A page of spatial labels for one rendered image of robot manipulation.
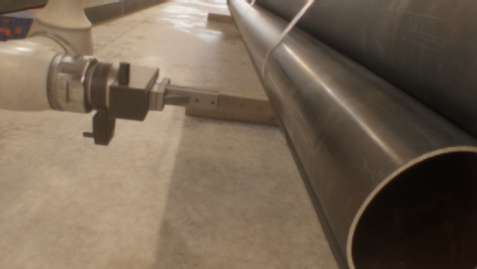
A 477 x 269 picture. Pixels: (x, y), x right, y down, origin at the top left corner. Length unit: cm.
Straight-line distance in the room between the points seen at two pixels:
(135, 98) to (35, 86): 15
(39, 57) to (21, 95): 6
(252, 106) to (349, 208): 115
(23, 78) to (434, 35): 51
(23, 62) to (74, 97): 9
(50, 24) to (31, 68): 14
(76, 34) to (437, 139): 59
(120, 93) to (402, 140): 36
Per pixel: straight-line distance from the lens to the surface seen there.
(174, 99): 54
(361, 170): 31
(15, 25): 262
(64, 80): 56
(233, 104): 141
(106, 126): 57
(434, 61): 37
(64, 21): 70
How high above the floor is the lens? 51
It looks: 23 degrees down
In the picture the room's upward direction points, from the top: 9 degrees clockwise
